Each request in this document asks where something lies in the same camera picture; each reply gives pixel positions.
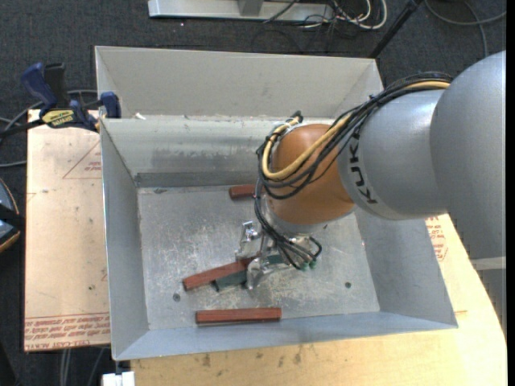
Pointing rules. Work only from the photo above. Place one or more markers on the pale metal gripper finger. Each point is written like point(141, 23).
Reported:
point(257, 269)
point(249, 231)

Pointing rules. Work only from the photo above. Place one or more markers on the red-brown flat block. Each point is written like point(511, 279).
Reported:
point(213, 276)
point(237, 316)
point(241, 191)

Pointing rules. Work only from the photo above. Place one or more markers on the grey metal bin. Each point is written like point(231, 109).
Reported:
point(193, 235)

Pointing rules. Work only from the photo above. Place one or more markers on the dark green flat block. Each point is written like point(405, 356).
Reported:
point(230, 280)

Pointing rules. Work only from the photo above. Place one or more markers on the brown cardboard board, red print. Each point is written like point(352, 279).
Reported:
point(64, 223)

